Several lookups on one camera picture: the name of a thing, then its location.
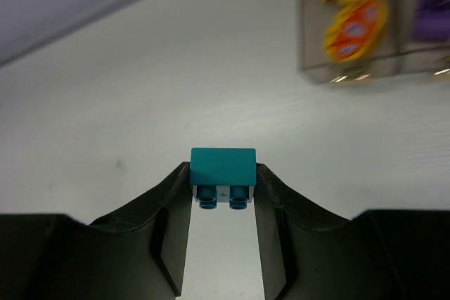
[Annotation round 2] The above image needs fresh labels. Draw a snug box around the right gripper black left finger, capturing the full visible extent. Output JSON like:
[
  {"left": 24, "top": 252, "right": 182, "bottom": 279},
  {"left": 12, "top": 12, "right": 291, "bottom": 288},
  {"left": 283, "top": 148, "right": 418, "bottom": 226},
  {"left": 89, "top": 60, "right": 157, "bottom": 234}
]
[{"left": 1, "top": 162, "right": 192, "bottom": 299}]

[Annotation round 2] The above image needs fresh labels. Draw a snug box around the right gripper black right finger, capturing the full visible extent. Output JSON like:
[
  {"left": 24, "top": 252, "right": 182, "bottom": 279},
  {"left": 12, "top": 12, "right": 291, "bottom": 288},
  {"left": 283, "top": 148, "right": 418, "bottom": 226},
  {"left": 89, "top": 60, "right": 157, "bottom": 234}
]
[{"left": 254, "top": 164, "right": 449, "bottom": 299}]

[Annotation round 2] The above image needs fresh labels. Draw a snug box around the cyan lego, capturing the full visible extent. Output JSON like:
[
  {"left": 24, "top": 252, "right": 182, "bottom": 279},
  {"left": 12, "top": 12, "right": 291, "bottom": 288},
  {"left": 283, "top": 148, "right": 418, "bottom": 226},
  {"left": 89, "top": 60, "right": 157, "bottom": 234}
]
[{"left": 189, "top": 148, "right": 257, "bottom": 210}]

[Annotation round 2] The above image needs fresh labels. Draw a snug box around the orange oval lego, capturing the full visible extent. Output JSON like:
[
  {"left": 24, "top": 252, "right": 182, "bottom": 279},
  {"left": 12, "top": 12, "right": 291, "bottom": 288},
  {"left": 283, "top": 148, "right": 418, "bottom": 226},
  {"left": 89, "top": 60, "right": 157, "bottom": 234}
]
[{"left": 323, "top": 0, "right": 389, "bottom": 64}]

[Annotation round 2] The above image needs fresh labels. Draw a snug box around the purple long lego brick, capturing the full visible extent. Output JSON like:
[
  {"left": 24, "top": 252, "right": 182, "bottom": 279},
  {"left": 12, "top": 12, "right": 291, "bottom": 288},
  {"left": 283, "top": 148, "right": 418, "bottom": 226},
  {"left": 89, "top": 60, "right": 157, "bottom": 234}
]
[{"left": 412, "top": 0, "right": 449, "bottom": 42}]

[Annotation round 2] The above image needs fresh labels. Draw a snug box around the clear bin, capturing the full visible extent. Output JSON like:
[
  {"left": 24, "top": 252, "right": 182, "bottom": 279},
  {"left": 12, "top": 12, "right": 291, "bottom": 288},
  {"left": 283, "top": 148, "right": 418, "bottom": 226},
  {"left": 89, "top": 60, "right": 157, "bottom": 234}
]
[
  {"left": 395, "top": 0, "right": 449, "bottom": 79},
  {"left": 297, "top": 0, "right": 400, "bottom": 84}
]

